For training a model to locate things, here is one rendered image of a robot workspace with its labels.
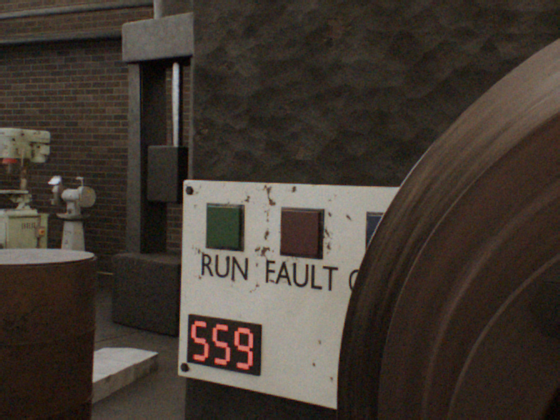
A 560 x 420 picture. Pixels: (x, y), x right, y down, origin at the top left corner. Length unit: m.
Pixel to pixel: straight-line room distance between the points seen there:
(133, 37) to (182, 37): 0.58
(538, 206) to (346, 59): 0.30
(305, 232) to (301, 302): 0.06
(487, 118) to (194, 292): 0.36
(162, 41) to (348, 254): 5.51
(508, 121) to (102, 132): 8.93
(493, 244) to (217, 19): 0.40
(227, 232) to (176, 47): 5.31
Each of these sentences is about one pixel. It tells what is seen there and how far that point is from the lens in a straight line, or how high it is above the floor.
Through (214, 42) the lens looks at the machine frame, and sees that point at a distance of 0.71.
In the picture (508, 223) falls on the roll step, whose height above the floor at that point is 1.23.
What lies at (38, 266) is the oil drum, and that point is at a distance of 3.08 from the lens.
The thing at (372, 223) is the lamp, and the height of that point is 1.21.
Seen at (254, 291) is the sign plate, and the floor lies 1.15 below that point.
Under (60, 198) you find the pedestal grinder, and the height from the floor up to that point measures 0.88.
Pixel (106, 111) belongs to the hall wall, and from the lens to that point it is 9.26.
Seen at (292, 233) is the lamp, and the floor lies 1.20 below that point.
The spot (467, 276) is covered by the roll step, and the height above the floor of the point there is 1.20.
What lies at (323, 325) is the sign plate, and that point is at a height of 1.13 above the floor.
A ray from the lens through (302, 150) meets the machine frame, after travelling 0.65.
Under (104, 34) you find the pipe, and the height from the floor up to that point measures 2.70.
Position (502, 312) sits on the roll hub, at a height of 1.19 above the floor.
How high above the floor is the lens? 1.25
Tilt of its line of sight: 3 degrees down
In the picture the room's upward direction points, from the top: 2 degrees clockwise
